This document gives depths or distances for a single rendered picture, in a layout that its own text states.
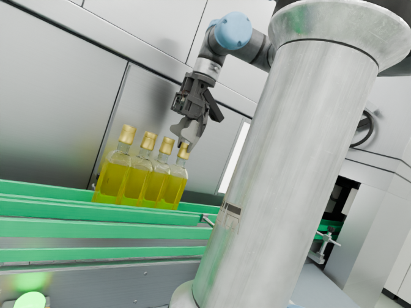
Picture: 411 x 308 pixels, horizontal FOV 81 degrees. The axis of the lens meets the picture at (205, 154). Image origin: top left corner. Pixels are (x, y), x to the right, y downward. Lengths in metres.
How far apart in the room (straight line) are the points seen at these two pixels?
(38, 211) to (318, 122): 0.54
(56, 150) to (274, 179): 0.67
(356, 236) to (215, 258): 1.24
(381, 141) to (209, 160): 0.88
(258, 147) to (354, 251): 1.26
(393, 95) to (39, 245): 1.49
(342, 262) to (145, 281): 1.04
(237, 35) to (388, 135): 1.03
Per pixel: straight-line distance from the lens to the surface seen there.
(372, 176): 1.42
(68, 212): 0.61
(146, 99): 0.77
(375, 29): 0.22
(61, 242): 0.56
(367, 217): 1.41
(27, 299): 0.55
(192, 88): 0.67
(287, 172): 0.19
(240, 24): 0.60
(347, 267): 1.45
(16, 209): 0.60
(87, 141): 0.78
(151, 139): 0.64
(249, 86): 1.03
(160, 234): 0.62
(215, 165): 0.96
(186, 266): 0.70
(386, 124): 1.47
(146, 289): 0.68
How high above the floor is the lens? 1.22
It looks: 5 degrees down
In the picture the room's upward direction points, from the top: 20 degrees clockwise
